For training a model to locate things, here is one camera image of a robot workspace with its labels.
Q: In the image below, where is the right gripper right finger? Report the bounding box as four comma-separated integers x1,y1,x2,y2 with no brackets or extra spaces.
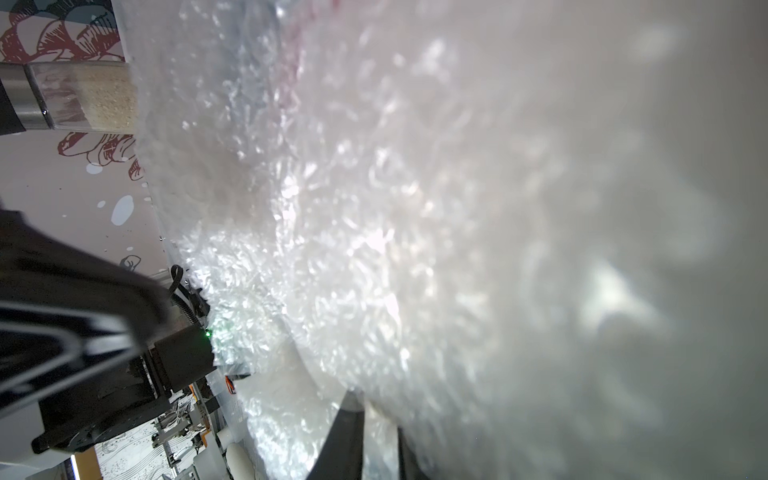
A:
397,428,429,480

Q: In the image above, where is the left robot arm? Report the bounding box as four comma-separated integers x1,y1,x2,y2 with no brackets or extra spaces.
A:
1,210,213,455

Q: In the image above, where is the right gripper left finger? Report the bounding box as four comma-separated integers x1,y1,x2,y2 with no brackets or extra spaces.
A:
306,390,365,480

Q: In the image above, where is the shaker jar black lid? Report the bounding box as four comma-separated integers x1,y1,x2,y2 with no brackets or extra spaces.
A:
1,61,136,135

